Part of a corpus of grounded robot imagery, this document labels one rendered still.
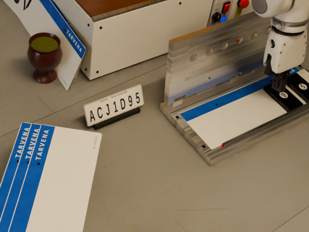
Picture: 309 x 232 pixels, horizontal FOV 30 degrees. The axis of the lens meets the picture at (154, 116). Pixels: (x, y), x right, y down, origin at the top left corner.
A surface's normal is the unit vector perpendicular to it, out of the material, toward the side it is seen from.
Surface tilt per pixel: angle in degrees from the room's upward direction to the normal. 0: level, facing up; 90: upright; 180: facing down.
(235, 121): 0
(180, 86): 83
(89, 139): 0
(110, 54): 90
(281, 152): 0
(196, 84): 83
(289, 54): 78
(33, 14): 69
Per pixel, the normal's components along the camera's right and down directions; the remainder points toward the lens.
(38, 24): -0.75, 0.03
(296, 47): 0.58, 0.49
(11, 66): 0.13, -0.69
